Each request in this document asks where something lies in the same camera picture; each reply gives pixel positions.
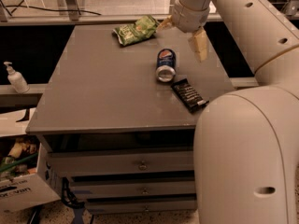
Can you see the middle grey drawer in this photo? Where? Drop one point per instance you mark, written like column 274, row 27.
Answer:
column 114, row 190

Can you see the grey drawer cabinet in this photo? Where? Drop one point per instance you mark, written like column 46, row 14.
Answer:
column 103, row 97

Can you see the grey metal railing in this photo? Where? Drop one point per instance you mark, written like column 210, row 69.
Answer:
column 66, row 18

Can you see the green chip bag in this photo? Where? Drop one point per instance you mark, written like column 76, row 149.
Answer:
column 142, row 29

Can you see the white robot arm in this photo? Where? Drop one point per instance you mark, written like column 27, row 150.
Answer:
column 246, row 142

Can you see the white cardboard box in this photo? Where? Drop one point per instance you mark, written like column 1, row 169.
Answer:
column 26, row 178

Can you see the blue pepsi can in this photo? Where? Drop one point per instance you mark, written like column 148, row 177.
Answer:
column 166, row 65

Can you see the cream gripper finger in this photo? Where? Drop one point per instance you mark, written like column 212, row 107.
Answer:
column 165, row 24
column 198, row 44

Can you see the white pump bottle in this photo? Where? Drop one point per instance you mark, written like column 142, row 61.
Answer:
column 16, row 79

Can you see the bottom grey drawer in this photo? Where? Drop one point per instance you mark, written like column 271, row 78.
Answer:
column 143, row 206

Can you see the top grey drawer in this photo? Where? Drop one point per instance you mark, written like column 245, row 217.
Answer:
column 118, row 163

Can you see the grey drawer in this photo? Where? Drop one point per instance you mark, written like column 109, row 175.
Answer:
column 143, row 206
column 114, row 190
column 118, row 163

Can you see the black snack bar wrapper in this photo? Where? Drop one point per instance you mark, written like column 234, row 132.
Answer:
column 188, row 95

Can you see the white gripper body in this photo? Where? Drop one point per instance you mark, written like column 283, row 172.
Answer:
column 188, row 19

